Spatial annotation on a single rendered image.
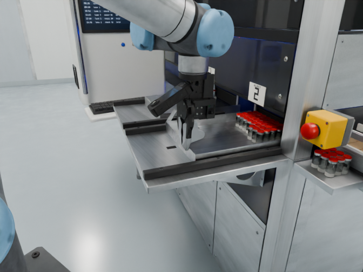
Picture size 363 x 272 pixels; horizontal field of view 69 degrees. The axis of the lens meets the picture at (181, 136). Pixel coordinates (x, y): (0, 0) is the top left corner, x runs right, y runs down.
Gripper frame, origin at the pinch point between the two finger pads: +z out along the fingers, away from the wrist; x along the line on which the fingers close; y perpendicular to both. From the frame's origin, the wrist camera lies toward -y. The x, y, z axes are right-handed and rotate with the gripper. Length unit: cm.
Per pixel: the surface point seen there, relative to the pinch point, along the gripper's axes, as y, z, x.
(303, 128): 23.3, -9.1, -17.6
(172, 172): -6.0, 2.6, -8.1
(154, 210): 11, 91, 85
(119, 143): 3, 91, 204
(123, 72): -2, -5, 89
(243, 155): 14.2, 1.3, -8.1
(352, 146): 40.4, -2.3, -18.3
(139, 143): -9.8, 3.6, 12.8
